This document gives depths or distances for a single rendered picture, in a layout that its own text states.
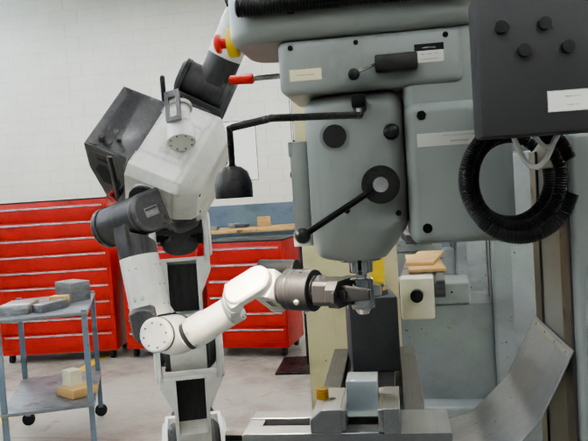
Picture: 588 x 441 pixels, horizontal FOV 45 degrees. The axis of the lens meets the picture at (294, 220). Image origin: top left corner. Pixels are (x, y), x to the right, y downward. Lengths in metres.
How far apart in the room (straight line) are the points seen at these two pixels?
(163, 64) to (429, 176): 9.88
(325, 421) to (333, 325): 2.04
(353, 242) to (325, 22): 0.41
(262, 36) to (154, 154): 0.52
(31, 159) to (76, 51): 1.82
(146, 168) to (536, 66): 0.97
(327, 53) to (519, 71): 0.39
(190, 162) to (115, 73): 9.60
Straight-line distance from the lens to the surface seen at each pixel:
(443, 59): 1.33
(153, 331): 1.60
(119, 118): 1.82
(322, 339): 3.25
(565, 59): 1.10
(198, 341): 1.60
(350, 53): 1.33
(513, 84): 1.08
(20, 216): 6.77
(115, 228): 1.67
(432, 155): 1.31
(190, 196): 1.72
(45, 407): 4.33
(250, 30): 1.35
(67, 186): 11.51
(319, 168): 1.35
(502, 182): 1.33
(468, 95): 1.34
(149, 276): 1.64
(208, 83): 1.88
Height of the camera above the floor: 1.47
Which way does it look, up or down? 3 degrees down
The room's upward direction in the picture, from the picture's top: 4 degrees counter-clockwise
